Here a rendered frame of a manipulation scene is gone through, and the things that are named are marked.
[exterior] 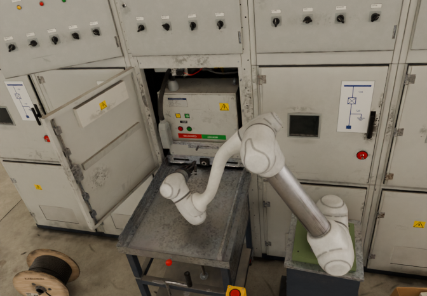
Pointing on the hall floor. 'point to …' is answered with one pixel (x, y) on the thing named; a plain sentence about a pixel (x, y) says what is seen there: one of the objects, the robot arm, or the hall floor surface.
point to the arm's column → (318, 284)
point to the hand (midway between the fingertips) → (193, 164)
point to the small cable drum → (46, 274)
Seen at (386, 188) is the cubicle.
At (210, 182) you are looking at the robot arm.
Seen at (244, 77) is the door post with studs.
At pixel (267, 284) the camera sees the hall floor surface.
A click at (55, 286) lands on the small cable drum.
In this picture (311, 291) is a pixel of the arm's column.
